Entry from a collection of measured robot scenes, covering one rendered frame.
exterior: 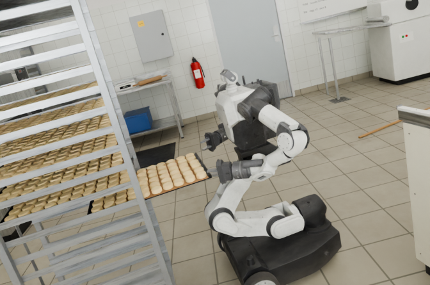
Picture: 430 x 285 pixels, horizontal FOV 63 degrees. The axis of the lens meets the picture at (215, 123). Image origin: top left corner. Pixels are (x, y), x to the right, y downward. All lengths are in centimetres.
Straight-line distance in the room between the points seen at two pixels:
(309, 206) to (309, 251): 25
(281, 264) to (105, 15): 466
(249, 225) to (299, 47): 428
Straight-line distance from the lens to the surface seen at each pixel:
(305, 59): 601
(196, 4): 569
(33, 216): 175
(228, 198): 195
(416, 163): 185
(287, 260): 207
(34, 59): 158
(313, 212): 218
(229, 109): 174
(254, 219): 206
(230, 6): 576
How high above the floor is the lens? 146
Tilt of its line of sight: 16 degrees down
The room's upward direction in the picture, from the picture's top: 14 degrees counter-clockwise
